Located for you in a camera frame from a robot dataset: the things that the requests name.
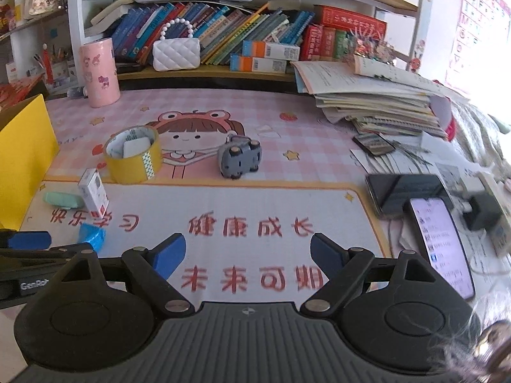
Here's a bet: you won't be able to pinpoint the yellow tape roll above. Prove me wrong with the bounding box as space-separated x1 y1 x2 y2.
103 125 164 184

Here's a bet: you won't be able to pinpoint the blue packet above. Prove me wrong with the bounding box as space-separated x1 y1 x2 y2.
79 222 107 253

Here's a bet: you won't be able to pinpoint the black charger adapter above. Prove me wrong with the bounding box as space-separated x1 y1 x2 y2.
462 192 504 232

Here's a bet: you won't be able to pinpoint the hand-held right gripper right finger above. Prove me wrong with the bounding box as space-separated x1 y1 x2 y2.
300 232 444 316

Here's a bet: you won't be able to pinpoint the large red dictionary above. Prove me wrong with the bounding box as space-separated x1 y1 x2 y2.
314 5 388 41

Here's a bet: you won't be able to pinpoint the white eraser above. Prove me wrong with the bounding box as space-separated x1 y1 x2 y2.
122 137 152 159

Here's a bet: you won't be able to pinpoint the small white box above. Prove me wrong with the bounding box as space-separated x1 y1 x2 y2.
77 168 110 218

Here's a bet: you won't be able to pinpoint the pink cartoon cylinder holder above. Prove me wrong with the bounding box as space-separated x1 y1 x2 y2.
78 37 121 109

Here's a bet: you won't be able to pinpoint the pink printed desk mat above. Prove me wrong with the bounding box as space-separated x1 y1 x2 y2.
20 87 394 308

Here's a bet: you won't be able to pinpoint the loose paper sheets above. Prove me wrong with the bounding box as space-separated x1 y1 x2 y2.
350 131 485 208

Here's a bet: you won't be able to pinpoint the red book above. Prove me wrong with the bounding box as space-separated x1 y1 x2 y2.
299 24 349 62

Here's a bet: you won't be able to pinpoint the mint green eraser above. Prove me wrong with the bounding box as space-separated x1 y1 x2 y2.
43 191 84 210

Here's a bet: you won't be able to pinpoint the orange blue white box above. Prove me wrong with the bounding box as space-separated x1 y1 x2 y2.
230 54 289 74
242 40 301 61

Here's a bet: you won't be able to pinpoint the stack of papers and notebooks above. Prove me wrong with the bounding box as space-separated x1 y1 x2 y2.
291 55 472 141

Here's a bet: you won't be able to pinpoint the yellow board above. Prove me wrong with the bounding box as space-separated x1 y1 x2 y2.
0 94 60 231

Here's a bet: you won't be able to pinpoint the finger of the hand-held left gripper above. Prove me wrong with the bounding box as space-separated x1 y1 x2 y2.
0 229 52 251
0 243 94 265

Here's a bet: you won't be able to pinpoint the wall poster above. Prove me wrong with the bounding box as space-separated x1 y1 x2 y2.
444 0 511 100

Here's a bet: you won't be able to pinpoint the row of books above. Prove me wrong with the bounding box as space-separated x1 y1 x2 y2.
85 0 316 66

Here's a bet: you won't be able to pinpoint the smartphone with lit screen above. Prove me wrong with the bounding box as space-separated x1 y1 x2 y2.
406 197 477 301

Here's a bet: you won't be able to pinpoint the pen holder with pens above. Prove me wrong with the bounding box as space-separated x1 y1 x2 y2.
32 43 76 88

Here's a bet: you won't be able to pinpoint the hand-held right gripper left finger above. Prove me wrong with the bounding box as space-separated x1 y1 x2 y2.
52 232 195 317

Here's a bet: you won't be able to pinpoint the black smartphone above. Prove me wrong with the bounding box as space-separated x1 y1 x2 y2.
365 173 456 219

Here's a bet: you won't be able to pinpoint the red white cloth item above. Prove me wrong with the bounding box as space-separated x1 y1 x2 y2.
430 95 459 142

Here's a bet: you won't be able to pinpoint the grey toy car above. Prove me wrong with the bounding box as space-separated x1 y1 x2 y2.
217 135 263 179

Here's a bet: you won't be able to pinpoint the white quilted handbag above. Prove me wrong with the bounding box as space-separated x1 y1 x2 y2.
152 18 201 72

